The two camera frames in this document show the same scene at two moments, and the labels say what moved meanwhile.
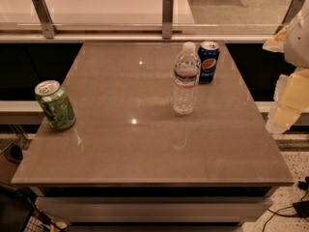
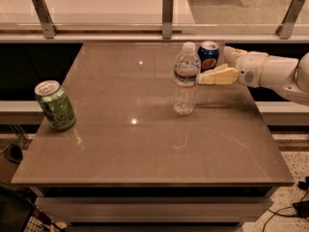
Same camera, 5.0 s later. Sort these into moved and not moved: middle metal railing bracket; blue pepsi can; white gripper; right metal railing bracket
Moved: white gripper
Not moved: middle metal railing bracket; right metal railing bracket; blue pepsi can
